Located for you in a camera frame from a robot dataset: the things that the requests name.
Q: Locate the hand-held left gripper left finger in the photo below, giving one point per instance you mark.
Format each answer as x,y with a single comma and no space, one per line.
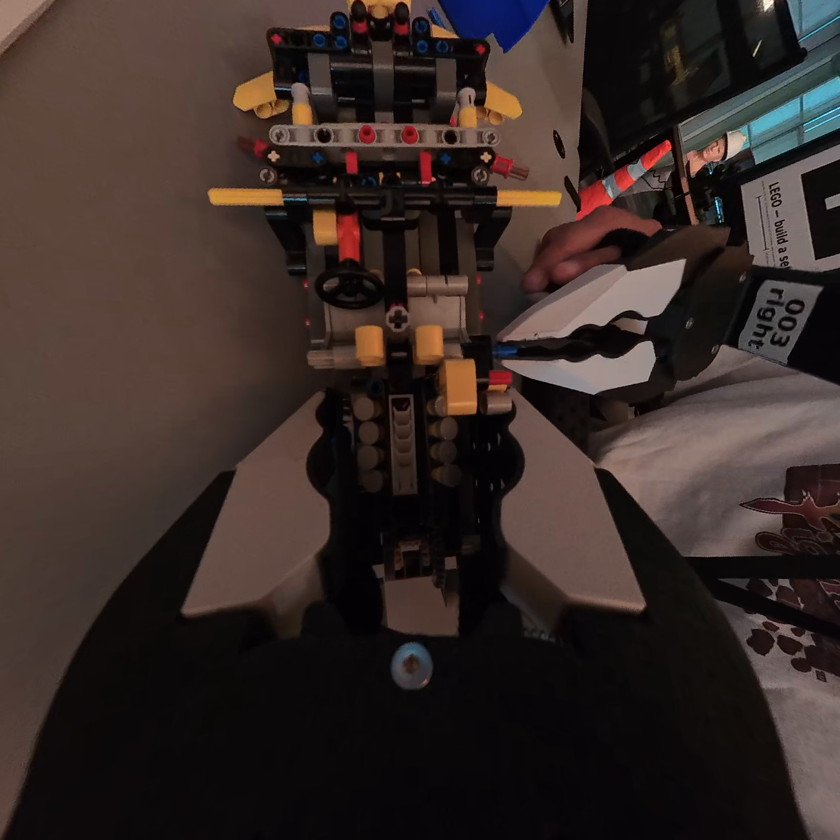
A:
262,538

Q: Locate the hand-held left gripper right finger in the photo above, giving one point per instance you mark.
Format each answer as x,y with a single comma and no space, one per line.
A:
571,538

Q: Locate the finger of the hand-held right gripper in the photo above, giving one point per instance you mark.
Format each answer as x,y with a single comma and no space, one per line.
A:
590,302
590,375

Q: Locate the blue lego pin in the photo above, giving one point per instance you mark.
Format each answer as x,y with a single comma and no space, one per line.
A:
505,351

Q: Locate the black yellow lego car chassis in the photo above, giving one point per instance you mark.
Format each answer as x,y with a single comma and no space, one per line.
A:
394,197

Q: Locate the person's right hand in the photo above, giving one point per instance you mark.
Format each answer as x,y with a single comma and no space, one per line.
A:
571,249

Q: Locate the framed marker sign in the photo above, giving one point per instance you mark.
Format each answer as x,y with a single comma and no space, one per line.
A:
787,216

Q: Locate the orange traffic cone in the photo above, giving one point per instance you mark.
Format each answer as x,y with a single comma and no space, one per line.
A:
617,184

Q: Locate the white t-shirt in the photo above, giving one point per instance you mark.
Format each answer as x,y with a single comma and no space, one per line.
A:
689,459

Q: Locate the blue plastic bin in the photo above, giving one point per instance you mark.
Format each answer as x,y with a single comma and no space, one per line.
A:
485,19

